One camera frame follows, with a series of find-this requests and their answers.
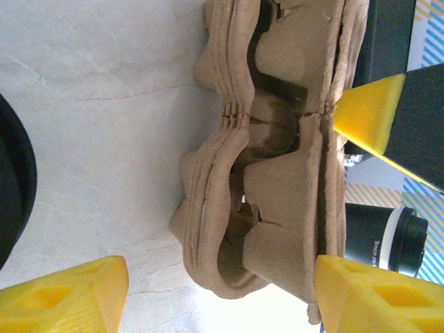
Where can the black plastic cup lid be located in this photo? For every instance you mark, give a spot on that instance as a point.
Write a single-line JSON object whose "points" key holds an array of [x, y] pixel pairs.
{"points": [[412, 239]]}

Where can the brown pulp cup carrier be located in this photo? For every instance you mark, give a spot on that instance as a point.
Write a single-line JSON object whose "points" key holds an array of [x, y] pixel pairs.
{"points": [[284, 194]]}

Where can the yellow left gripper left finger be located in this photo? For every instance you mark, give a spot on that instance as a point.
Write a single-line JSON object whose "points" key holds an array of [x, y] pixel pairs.
{"points": [[104, 298]]}

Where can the black paper coffee cup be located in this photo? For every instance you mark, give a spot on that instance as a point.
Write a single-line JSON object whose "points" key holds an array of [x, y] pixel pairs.
{"points": [[360, 232]]}

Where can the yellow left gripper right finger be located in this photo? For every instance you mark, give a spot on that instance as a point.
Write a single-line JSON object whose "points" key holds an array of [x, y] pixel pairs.
{"points": [[333, 301]]}

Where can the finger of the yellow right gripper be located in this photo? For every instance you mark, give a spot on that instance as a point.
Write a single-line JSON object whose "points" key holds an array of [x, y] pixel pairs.
{"points": [[367, 114]]}

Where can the stack of black cup lids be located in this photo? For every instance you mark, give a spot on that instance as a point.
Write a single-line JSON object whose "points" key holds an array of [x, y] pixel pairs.
{"points": [[14, 180]]}

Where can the stack of pulp cup carriers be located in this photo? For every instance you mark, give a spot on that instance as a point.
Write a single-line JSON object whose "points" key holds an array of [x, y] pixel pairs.
{"points": [[194, 225]]}

